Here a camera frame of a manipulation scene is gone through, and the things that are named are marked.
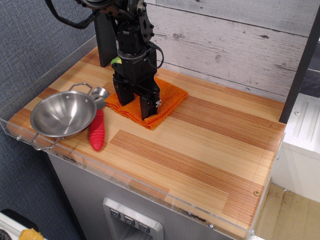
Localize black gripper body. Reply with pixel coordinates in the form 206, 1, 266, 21
111, 47, 161, 106

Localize white cabinet at right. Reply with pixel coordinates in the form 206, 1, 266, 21
271, 93, 320, 202

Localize red handled metal spoon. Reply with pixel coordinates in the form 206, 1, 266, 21
89, 87, 109, 152

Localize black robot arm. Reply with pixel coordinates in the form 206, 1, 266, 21
78, 0, 161, 119

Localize toy corn cob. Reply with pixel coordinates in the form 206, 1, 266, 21
110, 56, 122, 65

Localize steel bowl with handles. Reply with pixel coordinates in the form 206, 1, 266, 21
30, 82, 98, 151

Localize black and yellow object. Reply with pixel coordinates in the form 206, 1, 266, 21
0, 208, 46, 240

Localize dark left shelf post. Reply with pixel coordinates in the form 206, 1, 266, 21
94, 13, 118, 67

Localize clear acrylic table guard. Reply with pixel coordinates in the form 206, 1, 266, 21
0, 35, 287, 240

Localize silver dispenser button panel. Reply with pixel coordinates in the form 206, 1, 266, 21
102, 197, 165, 240

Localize dark shelf post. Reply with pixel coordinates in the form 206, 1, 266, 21
279, 8, 320, 124
94, 13, 118, 67

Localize dark right shelf post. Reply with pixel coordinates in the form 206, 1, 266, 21
279, 8, 320, 124

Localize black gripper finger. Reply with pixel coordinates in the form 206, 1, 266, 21
113, 77, 135, 106
139, 96, 158, 120

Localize orange cloth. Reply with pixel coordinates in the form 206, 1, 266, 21
105, 77, 188, 130

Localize grey toy fridge cabinet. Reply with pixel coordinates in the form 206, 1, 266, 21
48, 154, 228, 240

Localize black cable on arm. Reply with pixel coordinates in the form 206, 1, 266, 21
44, 0, 165, 70

